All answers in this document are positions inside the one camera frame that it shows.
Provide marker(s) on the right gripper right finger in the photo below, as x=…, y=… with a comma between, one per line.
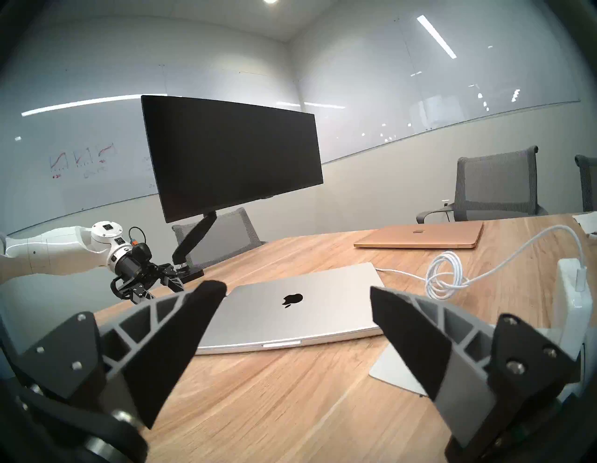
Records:
x=419, y=345

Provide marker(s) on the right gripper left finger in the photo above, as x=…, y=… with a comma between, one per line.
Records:
x=177, y=345

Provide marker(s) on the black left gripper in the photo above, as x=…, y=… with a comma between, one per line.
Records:
x=137, y=275

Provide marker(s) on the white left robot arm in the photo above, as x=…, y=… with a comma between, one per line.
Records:
x=46, y=256

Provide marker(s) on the silver desk power outlet box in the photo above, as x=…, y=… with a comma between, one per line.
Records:
x=392, y=373

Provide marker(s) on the silver MacBook laptop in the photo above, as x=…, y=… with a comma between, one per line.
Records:
x=326, y=310

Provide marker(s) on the gold MacBook laptop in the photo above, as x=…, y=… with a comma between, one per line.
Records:
x=419, y=235

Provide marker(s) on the grey mesh office chair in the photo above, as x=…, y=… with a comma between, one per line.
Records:
x=233, y=238
x=588, y=186
x=494, y=182

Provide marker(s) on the black curved wide monitor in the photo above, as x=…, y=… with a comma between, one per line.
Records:
x=233, y=154

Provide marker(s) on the white power adapter brick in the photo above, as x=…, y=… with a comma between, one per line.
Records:
x=571, y=317

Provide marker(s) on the white paper napkin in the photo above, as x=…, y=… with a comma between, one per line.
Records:
x=587, y=221

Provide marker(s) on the plain glass whiteboard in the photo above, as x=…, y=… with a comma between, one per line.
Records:
x=419, y=84

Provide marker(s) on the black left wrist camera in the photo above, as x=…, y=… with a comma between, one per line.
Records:
x=142, y=249

